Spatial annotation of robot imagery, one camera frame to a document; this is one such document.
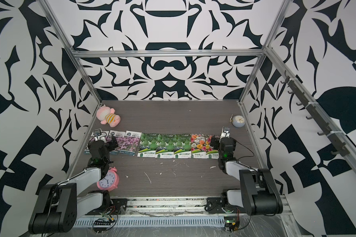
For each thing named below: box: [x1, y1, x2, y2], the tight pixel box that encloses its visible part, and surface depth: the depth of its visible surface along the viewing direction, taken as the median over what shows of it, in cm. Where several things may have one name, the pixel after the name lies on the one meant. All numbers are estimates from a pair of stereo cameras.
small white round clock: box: [231, 115, 245, 128], surface depth 107 cm
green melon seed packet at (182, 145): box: [173, 133, 192, 159], surface depth 98 cm
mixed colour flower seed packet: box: [205, 135, 220, 159], surface depth 95 cm
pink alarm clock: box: [96, 166, 120, 192], surface depth 81 cm
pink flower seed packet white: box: [118, 130, 142, 157], surface depth 98 cm
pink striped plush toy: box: [96, 106, 121, 128], surface depth 105 cm
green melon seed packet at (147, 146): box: [137, 132, 156, 158], surface depth 98 cm
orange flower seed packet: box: [190, 133, 207, 159], surface depth 98 cm
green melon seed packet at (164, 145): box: [154, 133, 175, 159], surface depth 98 cm
